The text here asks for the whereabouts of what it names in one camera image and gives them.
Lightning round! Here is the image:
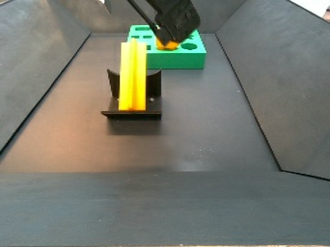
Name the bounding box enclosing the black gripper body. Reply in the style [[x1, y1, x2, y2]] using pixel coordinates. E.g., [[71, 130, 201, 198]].
[[146, 0, 202, 43]]

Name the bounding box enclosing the yellow star prism object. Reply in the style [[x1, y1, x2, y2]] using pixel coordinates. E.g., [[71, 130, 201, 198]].
[[119, 39, 147, 111]]

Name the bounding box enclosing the green shape sorter board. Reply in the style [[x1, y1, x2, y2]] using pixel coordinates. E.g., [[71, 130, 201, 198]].
[[129, 25, 206, 69]]

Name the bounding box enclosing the black curved fixture stand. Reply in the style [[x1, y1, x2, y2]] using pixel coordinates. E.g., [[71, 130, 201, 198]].
[[101, 69, 163, 120]]

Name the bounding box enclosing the yellow wedge block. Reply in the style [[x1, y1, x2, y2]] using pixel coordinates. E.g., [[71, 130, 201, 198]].
[[157, 40, 179, 50]]

